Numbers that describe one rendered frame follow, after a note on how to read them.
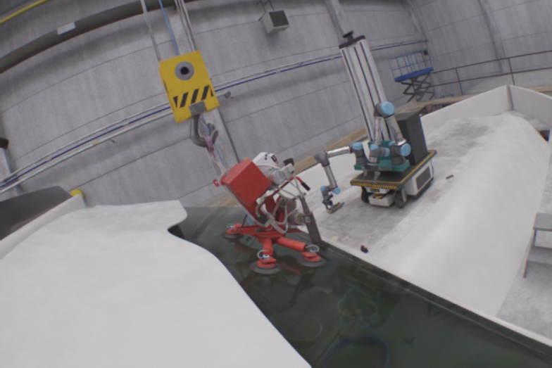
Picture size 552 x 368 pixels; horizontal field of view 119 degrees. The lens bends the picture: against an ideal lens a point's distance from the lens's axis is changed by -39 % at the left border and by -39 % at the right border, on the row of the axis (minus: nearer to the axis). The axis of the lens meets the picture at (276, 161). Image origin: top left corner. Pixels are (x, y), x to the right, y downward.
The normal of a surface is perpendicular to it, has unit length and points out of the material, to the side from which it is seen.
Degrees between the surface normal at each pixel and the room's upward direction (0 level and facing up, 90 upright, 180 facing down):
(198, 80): 90
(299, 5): 90
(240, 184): 90
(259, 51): 90
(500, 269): 50
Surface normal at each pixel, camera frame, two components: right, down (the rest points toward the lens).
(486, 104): -0.14, 0.25
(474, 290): 0.13, -0.58
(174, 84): 0.45, 0.02
